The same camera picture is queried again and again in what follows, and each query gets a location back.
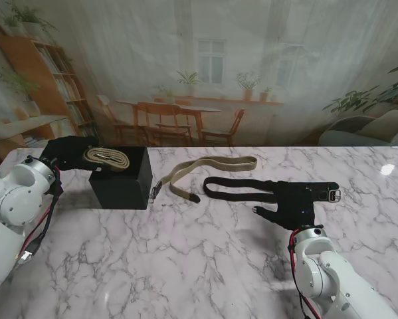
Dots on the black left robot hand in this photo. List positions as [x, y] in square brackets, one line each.
[69, 153]

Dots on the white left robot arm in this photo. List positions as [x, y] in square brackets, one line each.
[16, 206]

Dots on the black belt storage box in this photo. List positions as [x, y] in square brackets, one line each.
[119, 189]

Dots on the beige woven belt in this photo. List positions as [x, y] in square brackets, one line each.
[109, 157]
[218, 161]

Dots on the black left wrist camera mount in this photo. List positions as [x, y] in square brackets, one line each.
[56, 188]

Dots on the printed room scene backdrop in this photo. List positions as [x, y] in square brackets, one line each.
[198, 66]

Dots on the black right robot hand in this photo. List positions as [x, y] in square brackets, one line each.
[296, 206]

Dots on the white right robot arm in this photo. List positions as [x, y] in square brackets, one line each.
[328, 276]

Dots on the black belt with silver buckle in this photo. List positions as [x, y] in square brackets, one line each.
[238, 194]

